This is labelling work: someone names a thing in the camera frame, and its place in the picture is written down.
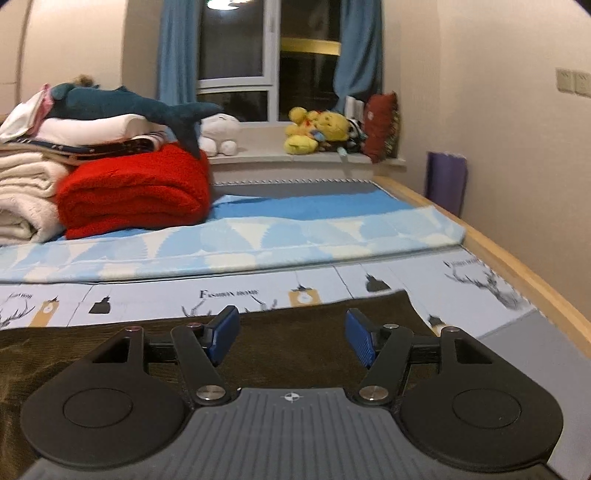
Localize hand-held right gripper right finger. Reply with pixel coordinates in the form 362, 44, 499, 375
345, 308, 502, 407

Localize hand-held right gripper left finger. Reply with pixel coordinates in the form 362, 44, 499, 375
88, 305, 241, 407

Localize brown corduroy pants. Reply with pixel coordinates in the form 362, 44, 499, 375
0, 290, 437, 480

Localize deer print bed sheet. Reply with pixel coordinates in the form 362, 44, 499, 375
0, 248, 539, 331

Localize blue leaf print blanket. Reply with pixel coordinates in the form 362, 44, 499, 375
0, 189, 467, 285

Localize red fleece blanket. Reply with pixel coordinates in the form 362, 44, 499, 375
55, 143, 213, 240

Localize purple rolled mat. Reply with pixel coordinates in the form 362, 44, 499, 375
425, 151, 468, 218

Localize white window sill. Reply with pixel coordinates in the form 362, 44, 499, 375
208, 151, 407, 172

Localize white plush toy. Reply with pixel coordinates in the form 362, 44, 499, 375
198, 113, 242, 157

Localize black and white striped plush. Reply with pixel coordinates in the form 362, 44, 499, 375
344, 119, 368, 151

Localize yellow plush toy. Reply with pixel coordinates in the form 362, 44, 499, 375
283, 107, 320, 156

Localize dark patterned folded cloth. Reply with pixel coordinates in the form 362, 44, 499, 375
0, 130, 170, 167

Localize red cushion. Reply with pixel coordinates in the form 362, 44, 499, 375
363, 91, 400, 164

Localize yellow bear plush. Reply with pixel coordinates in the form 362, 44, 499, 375
313, 111, 350, 145

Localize cream folded blanket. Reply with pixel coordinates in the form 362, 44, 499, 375
0, 150, 71, 246

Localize teal shark plush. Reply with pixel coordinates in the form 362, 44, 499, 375
46, 83, 225, 160

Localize blue curtain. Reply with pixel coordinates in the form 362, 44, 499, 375
333, 0, 384, 114
157, 0, 202, 107

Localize white framed window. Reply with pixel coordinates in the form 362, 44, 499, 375
196, 0, 345, 123

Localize pink and white cloth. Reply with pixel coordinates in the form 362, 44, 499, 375
0, 84, 54, 142

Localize wooden bed frame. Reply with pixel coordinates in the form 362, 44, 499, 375
372, 175, 591, 359

